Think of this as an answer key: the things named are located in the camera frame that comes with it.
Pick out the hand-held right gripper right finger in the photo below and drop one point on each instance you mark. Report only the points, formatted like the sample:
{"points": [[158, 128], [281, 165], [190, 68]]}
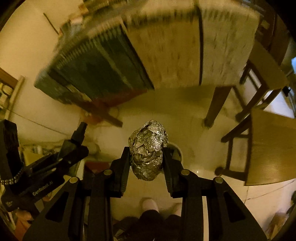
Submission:
{"points": [[170, 176]]}

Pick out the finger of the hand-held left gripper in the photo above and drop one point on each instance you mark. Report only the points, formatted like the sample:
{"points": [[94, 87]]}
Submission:
{"points": [[62, 161], [77, 136]]}

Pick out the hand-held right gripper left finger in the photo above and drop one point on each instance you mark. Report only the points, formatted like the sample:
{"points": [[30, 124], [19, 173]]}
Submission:
{"points": [[123, 171]]}

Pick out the white plastic basin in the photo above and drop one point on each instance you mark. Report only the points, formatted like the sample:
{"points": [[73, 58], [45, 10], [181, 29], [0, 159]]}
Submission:
{"points": [[177, 150]]}

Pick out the foil ball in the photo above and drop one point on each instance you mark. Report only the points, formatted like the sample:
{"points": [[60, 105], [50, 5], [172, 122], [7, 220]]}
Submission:
{"points": [[148, 148]]}

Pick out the white shoe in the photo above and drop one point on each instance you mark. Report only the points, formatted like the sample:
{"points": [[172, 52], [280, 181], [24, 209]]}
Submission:
{"points": [[149, 205]]}

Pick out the person's dark trousers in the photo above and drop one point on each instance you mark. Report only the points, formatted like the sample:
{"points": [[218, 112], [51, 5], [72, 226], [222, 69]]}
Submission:
{"points": [[150, 226]]}

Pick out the large wooden stool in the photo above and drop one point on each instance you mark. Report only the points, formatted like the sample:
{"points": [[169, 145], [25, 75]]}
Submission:
{"points": [[270, 148]]}

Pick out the thin wooden stick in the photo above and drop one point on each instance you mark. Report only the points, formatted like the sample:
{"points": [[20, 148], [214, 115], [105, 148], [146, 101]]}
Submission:
{"points": [[51, 23]]}

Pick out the patchwork tablecloth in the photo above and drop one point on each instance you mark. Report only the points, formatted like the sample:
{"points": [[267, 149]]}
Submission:
{"points": [[161, 51]]}

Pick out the small wooden stool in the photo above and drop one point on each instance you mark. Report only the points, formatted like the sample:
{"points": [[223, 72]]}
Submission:
{"points": [[263, 76]]}

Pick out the wooden window frame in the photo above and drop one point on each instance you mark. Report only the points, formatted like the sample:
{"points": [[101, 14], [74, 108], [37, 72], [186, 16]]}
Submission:
{"points": [[9, 83]]}

